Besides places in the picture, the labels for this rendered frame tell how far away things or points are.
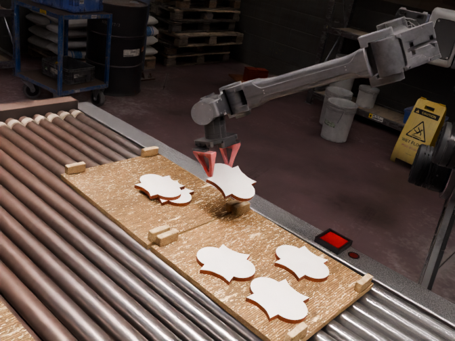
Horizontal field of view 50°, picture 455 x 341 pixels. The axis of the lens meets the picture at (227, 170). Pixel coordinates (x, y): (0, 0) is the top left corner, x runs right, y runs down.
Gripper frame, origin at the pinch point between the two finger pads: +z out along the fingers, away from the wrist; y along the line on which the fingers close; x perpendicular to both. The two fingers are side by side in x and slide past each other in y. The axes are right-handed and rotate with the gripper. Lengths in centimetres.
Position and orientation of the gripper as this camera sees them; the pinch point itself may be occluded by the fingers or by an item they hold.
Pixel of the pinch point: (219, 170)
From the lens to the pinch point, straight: 131.3
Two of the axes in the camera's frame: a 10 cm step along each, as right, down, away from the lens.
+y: -6.6, 2.8, -7.0
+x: 7.4, 1.2, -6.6
